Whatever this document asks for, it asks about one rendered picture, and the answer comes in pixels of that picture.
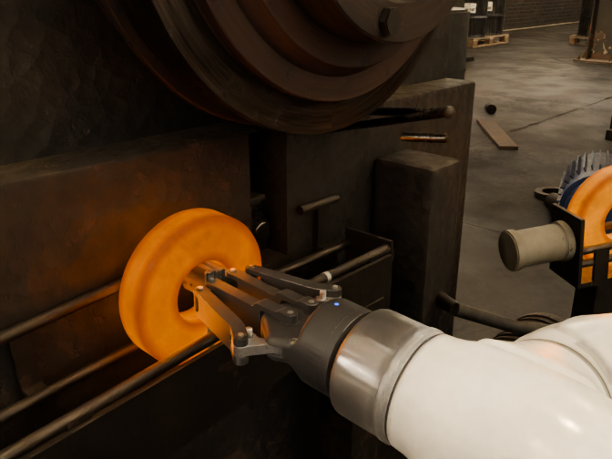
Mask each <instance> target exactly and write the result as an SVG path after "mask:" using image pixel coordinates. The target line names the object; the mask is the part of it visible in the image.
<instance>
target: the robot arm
mask: <svg viewBox="0 0 612 459"><path fill-rule="evenodd" d="M258 277H260V280H259V279H258ZM182 284H183V287H184V288H185V289H187V290H189V291H191V292H193V293H194V313H195V314H196V315H197V316H198V317H199V318H200V319H201V320H202V321H203V322H204V323H205V324H206V325H207V326H208V327H209V329H210V330H211V331H212V332H213V333H214V334H215V335H216V336H217V337H218V338H219V339H220V340H221V341H222V342H223V343H224V344H225V345H226V346H227V347H228V348H229V349H230V351H231V356H232V360H233V362H234V364H236V365H239V366H241V365H245V364H247V363H248V361H249V356H251V355H259V354H267V356H268V357H269V358H271V359H272V360H274V361H277V362H286V363H287V364H289V365H290V366H291V367H292V369H293V370H294V371H295V372H296V373H297V375H298V376H299V377H300V379H301V380H302V381H303V382H304V383H307V384H308V385H309V386H311V387H312V388H314V389H316V390H317V391H319V392H321V393H323V394H325V395H326V396H328V397H330V398H331V404H332V406H333V407H334V409H335V411H336V412H337V413H338V414H340V415H341V416H343V417H345V418H346V419H348V420H350V421H351V422H353V423H355V424H357V425H359V426H360V427H361V428H363V429H364V430H366V431H368V432H369V433H371V434H373V435H375V436H376V437H377V438H378V439H379V440H380V441H382V442H384V443H385V444H388V445H391V446H392V447H394V448H395V449H397V450H398V451H399V452H401V453H402V454H404V455H405V456H406V457H407V458H408V459H612V313H605V314H594V315H580V316H576V317H573V318H570V319H567V320H565V321H562V322H559V323H555V324H552V325H548V326H546V327H543V328H540V329H538V330H535V331H532V332H530V333H528V334H526V335H524V336H522V337H520V338H519V339H517V340H516V341H514V342H504V341H498V340H492V339H482V340H480V341H478V342H471V341H466V340H462V339H457V338H455V337H453V336H450V335H447V334H444V333H443V332H442V331H440V330H438V329H436V328H433V327H428V326H426V325H424V324H422V323H420V322H418V321H415V320H413V319H410V318H408V317H406V316H404V315H402V314H400V313H398V312H396V311H392V310H388V309H379V310H377V311H371V310H368V309H366V308H364V307H363V306H361V305H358V304H356V303H354V302H352V301H348V300H346V299H343V298H342V287H341V286H339V285H332V284H324V283H317V282H314V281H310V280H305V279H302V278H298V277H295V276H291V275H289V274H285V273H282V272H278V271H275V270H270V269H267V268H263V267H261V266H257V265H253V264H251V265H247V266H246V267H245V270H238V269H235V268H231V269H227V268H225V267H223V266H221V265H219V264H218V263H216V262H211V261H209V260H206V261H204V262H201V263H200V264H199V265H197V266H196V267H195V268H193V269H192V270H191V271H190V272H189V274H188V275H187V276H186V278H185V279H184V281H183V282H182ZM245 326H246V327H245ZM252 331H253V332H254V333H252Z"/></svg>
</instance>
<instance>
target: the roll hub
mask: <svg viewBox="0 0 612 459"><path fill-rule="evenodd" d="M295 2H296V3H297V4H298V6H299V7H300V8H301V10H302V11H303V12H304V13H305V14H306V15H307V16H308V17H309V18H310V19H311V20H312V21H313V22H314V23H315V24H316V25H318V26H319V27H321V28H322V29H323V30H325V31H327V32H328V33H330V34H332V35H334V36H337V37H339V38H343V39H346V40H352V41H363V42H374V43H385V44H403V43H408V42H411V41H413V40H416V39H418V38H420V37H422V36H424V35H426V34H428V33H429V32H430V31H432V30H433V29H434V28H435V27H436V26H438V25H439V24H440V23H441V22H442V21H443V20H444V18H445V17H446V16H447V15H448V14H449V12H450V11H451V10H452V8H453V7H454V5H455V4H456V2H457V0H295ZM384 8H398V9H399V12H400V16H401V19H402V22H401V25H400V27H399V30H398V33H397V35H383V33H382V30H381V27H380V24H379V20H380V17H381V15H382V12H383V9H384Z"/></svg>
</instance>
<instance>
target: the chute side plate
mask: <svg viewBox="0 0 612 459"><path fill-rule="evenodd" d="M392 263H393V255H392V254H387V255H385V256H383V257H381V258H379V259H378V260H375V261H373V262H371V263H369V264H366V265H364V266H362V267H360V268H359V269H357V270H354V271H352V272H350V273H348V274H346V275H344V276H342V277H340V278H339V279H337V280H333V281H331V282H329V283H327V284H332V285H334V284H335V285H339V286H341V287H342V298H343V299H346V300H348V301H352V302H354V303H356V304H358V305H361V306H363V307H366V306H367V305H369V304H371V303H373V302H375V301H377V300H379V299H380V298H382V297H384V305H383V308H384V309H388V310H390V298H391V280H392ZM293 371H294V370H293V369H292V367H291V366H290V365H289V364H287V363H286V362H277V361H274V360H272V359H271V358H269V357H268V356H267V354H259V355H251V356H249V361H248V363H247V364H245V365H241V366H239V365H236V364H234V362H233V360H232V356H231V351H230V349H229V348H228V347H227V346H226V345H225V344H224V343H223V342H219V343H217V344H216V345H214V346H212V347H210V348H209V349H207V350H206V351H204V352H202V353H201V354H199V355H197V356H195V357H194V358H192V359H190V360H189V361H187V362H184V363H183V364H181V365H180V366H179V367H177V368H175V369H174V370H172V371H170V372H168V373H166V374H164V375H163V376H161V377H159V378H157V379H156V380H155V381H153V382H151V383H149V384H148V385H146V386H144V387H142V388H141V389H139V390H137V391H136V392H134V393H132V394H130V395H129V396H127V397H126V398H124V399H122V400H121V401H119V402H117V403H115V404H113V405H111V406H110V407H108V408H107V409H105V410H104V411H102V412H100V413H98V414H96V415H95V416H93V417H92V418H90V419H88V420H86V421H85V422H83V423H81V424H80V425H78V426H77V427H75V428H73V429H71V430H70V431H67V432H66V433H63V434H62V435H60V436H58V437H57V438H56V439H54V440H52V441H51V442H49V443H47V444H45V445H43V446H41V447H40V448H38V449H36V450H35V451H33V452H32V453H31V454H28V455H26V456H25V457H23V458H21V459H166V458H167V457H169V456H170V455H171V454H173V453H175V452H176V451H177V450H178V449H180V448H181V447H182V446H184V445H185V444H187V443H189V442H190V441H192V440H193V439H195V438H196V437H197V436H199V435H200V434H202V433H204V432H205V431H207V430H208V429H209V428H210V427H211V426H213V425H214V424H216V423H218V422H219V421H221V420H222V419H223V418H225V417H226V416H228V415H229V414H231V413H233V412H234V411H236V410H237V409H238V408H240V407H241V406H242V405H243V404H245V403H247V402H248V401H250V400H251V399H252V398H254V397H255V396H257V395H258V394H260V393H262V392H263V391H264V390H266V389H267V388H269V387H270V386H272V385H273V384H274V383H276V382H277V381H278V380H280V379H281V378H283V377H284V376H286V375H287V374H289V373H290V372H293Z"/></svg>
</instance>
